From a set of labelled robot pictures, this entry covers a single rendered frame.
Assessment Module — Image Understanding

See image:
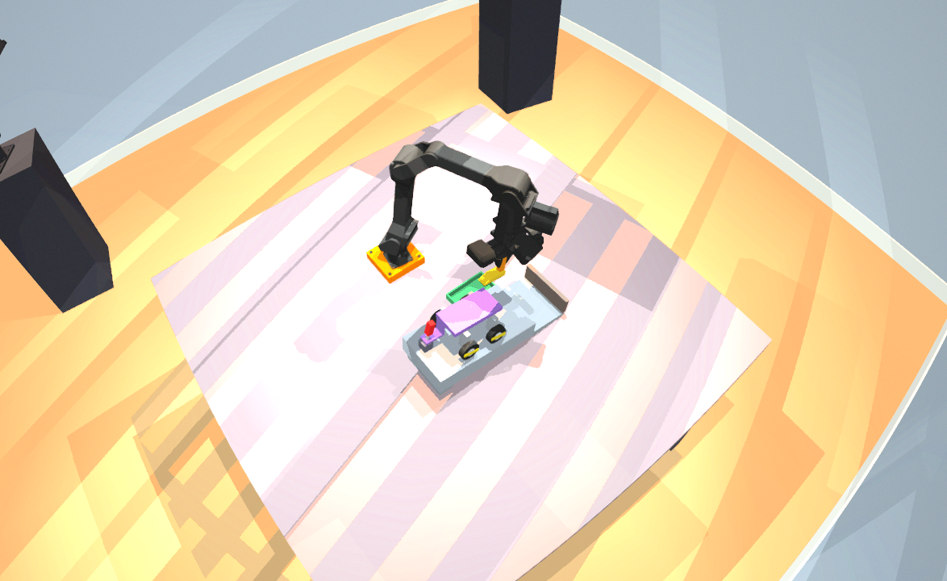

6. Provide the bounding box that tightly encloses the green tray floor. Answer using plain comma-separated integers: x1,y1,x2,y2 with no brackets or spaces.
450,277,492,302

